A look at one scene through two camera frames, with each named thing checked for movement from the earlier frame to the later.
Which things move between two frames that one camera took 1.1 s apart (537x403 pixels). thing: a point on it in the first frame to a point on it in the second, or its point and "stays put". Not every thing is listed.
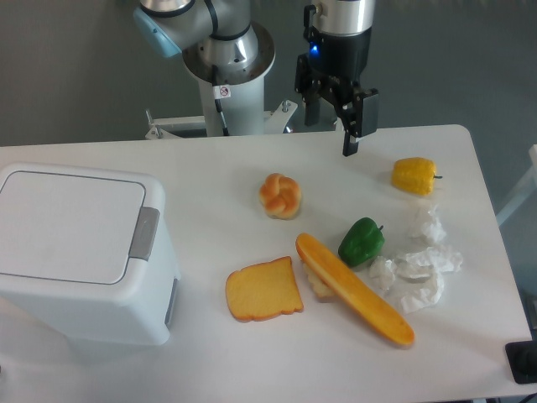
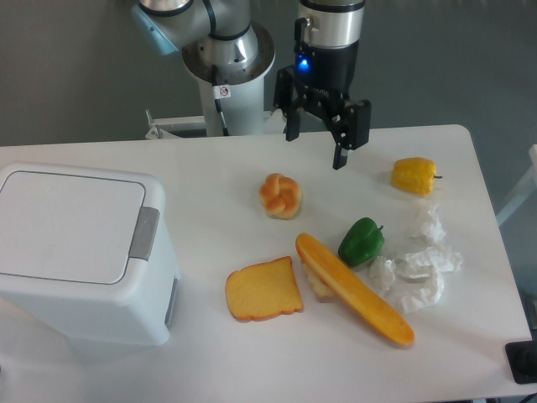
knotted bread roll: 280,196 stays put
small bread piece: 320,288 stays put
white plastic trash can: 92,250 stays put
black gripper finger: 310,88 to 286,99
